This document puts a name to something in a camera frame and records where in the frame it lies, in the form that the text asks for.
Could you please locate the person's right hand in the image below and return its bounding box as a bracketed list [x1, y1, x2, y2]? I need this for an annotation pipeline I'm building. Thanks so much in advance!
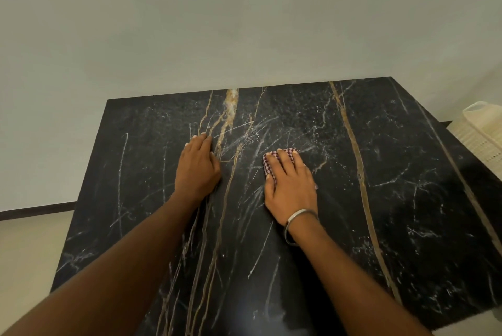
[264, 149, 319, 226]

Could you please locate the person's left hand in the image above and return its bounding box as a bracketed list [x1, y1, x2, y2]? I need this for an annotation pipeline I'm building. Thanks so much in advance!
[174, 133, 223, 204]

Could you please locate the red white checkered cloth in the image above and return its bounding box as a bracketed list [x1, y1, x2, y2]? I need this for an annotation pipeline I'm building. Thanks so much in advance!
[262, 147, 299, 184]

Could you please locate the person's right forearm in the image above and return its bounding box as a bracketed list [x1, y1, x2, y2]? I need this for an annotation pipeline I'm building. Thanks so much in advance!
[287, 215, 433, 336]

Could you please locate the person's left forearm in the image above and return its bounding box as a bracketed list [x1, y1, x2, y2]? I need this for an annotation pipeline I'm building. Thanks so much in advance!
[0, 192, 214, 336]

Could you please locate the cream plastic lattice basket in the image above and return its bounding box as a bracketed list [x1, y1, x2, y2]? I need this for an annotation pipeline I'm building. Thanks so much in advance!
[447, 101, 502, 182]

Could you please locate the silver bangle bracelet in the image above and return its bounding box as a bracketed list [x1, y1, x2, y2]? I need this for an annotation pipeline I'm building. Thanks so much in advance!
[283, 209, 319, 247]

